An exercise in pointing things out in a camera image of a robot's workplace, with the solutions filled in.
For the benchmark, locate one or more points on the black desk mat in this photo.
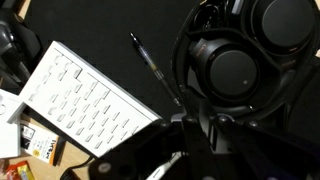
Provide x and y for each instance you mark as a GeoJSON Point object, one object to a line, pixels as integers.
{"type": "Point", "coordinates": [113, 50]}

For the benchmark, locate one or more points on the black pen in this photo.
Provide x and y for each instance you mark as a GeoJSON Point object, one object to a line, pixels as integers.
{"type": "Point", "coordinates": [154, 68]}

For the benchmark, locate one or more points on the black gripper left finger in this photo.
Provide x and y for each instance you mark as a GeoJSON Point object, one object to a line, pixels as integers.
{"type": "Point", "coordinates": [140, 155]}

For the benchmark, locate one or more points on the white paper box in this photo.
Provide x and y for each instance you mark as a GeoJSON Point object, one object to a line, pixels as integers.
{"type": "Point", "coordinates": [10, 110]}

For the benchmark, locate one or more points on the black over-ear headphones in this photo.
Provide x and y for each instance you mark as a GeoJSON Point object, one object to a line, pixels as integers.
{"type": "Point", "coordinates": [242, 49]}

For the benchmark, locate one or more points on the white keyboard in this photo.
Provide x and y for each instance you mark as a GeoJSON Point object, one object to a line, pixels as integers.
{"type": "Point", "coordinates": [82, 102]}

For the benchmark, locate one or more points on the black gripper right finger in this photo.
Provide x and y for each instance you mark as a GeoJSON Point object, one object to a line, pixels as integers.
{"type": "Point", "coordinates": [270, 153]}

